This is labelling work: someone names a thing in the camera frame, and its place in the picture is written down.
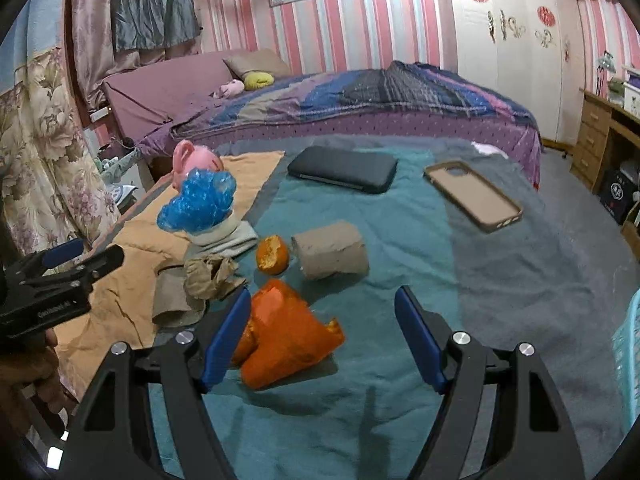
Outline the light blue plastic basket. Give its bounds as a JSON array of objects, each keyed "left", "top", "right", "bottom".
[{"left": 611, "top": 287, "right": 640, "bottom": 441}]

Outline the orange cloth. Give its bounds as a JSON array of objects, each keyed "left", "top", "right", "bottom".
[{"left": 52, "top": 150, "right": 286, "bottom": 401}]

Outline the floral curtain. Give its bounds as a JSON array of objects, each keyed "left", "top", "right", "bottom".
[{"left": 0, "top": 47, "right": 121, "bottom": 256}]

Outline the grey curtain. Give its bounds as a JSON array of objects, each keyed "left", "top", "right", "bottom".
[{"left": 112, "top": 0, "right": 201, "bottom": 53}]

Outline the black rectangular case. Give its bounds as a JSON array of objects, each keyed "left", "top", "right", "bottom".
[{"left": 287, "top": 146, "right": 399, "bottom": 194}]

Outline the black box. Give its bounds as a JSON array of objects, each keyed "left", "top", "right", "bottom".
[{"left": 599, "top": 167, "right": 640, "bottom": 226}]

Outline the brown paper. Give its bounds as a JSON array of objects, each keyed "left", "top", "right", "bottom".
[{"left": 183, "top": 254, "right": 247, "bottom": 302}]

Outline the white cloth with lid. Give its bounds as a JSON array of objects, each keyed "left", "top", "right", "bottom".
[{"left": 192, "top": 221, "right": 260, "bottom": 257}]

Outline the teal towel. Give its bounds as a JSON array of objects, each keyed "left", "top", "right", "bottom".
[{"left": 150, "top": 145, "right": 471, "bottom": 480}]

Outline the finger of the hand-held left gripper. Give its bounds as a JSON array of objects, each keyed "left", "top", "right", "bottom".
[
  {"left": 60, "top": 245, "right": 125, "bottom": 286},
  {"left": 7, "top": 238, "right": 85, "bottom": 281}
]

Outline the box on desk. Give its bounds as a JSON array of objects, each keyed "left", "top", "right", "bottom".
[{"left": 607, "top": 67, "right": 640, "bottom": 111}]

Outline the yellow plush toy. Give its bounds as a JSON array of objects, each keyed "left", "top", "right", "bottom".
[{"left": 243, "top": 71, "right": 274, "bottom": 92}]

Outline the blue plastic bag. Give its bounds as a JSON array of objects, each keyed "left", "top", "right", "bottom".
[{"left": 156, "top": 169, "right": 237, "bottom": 235}]

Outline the brown pillow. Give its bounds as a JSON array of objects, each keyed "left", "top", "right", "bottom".
[{"left": 222, "top": 49, "right": 292, "bottom": 81}]

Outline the person's left hand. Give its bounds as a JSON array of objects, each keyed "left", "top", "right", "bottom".
[{"left": 0, "top": 330, "right": 68, "bottom": 413}]

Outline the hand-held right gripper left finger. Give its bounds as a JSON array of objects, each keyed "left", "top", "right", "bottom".
[{"left": 47, "top": 287, "right": 252, "bottom": 480}]

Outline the purple bed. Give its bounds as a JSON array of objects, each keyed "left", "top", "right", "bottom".
[{"left": 102, "top": 50, "right": 543, "bottom": 191}]

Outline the pink curtain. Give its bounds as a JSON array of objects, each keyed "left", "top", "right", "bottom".
[{"left": 65, "top": 0, "right": 201, "bottom": 111}]

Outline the pink pig mug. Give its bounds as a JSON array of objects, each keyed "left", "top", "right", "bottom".
[{"left": 172, "top": 140, "right": 224, "bottom": 191}]

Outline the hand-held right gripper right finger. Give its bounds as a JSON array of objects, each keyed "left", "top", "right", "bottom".
[{"left": 394, "top": 285, "right": 587, "bottom": 480}]

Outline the grey brown block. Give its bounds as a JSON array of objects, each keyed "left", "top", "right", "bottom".
[{"left": 291, "top": 220, "right": 370, "bottom": 282}]

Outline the orange plastic bag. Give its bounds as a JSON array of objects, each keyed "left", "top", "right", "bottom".
[{"left": 231, "top": 279, "right": 347, "bottom": 391}]

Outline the striped quilt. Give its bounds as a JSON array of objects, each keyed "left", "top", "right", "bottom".
[{"left": 172, "top": 60, "right": 538, "bottom": 138}]

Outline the desk lamp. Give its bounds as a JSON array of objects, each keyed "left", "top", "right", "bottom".
[{"left": 595, "top": 51, "right": 618, "bottom": 96}]

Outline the pink plush toy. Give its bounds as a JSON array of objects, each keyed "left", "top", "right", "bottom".
[{"left": 212, "top": 80, "right": 245, "bottom": 100}]

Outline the beige phone case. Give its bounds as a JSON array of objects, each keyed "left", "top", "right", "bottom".
[{"left": 424, "top": 160, "right": 524, "bottom": 234}]

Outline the white wardrobe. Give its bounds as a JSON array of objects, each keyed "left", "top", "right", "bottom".
[{"left": 442, "top": 0, "right": 588, "bottom": 148}]

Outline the orange peel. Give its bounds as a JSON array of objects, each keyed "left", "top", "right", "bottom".
[{"left": 256, "top": 235, "right": 291, "bottom": 277}]

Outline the wooden desk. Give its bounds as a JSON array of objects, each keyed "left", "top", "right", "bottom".
[{"left": 570, "top": 87, "right": 640, "bottom": 196}]

